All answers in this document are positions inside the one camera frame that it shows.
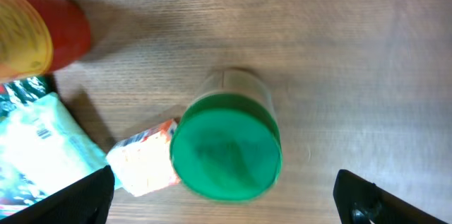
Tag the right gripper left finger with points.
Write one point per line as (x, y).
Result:
(86, 201)

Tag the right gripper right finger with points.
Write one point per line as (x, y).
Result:
(360, 201)

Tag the red patterned small box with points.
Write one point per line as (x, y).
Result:
(142, 162)

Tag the white wet wipes pack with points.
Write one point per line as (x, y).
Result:
(45, 143)

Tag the green lid jar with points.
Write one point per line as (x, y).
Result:
(227, 144)

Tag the red sriracha sauce bottle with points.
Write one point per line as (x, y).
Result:
(41, 36)

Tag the green 3M gloves package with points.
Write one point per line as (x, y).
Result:
(17, 191)

